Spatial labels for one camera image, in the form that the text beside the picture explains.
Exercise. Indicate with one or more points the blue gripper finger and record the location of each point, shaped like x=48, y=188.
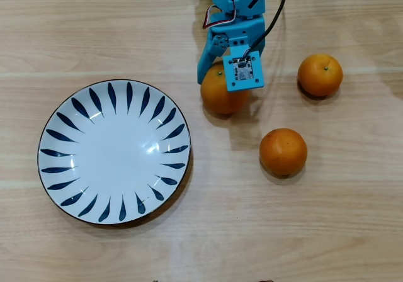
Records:
x=206, y=61

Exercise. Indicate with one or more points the small orange without visible stem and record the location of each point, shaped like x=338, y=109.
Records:
x=283, y=153

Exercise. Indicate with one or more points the small orange with green stem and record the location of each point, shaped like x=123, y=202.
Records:
x=319, y=77

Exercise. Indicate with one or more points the blue wrist camera module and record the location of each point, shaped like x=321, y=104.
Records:
x=244, y=74

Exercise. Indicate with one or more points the large orange with green stem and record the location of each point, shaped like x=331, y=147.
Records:
x=220, y=101

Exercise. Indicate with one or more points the white plate with blue strokes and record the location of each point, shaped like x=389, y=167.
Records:
x=113, y=156

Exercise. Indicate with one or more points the blue gripper body with servo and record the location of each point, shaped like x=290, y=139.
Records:
x=240, y=32

